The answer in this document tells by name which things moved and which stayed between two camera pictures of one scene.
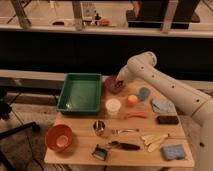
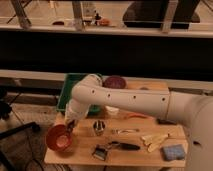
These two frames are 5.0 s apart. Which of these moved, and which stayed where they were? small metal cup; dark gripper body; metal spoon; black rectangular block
Moved: dark gripper body
Stayed: black rectangular block; metal spoon; small metal cup
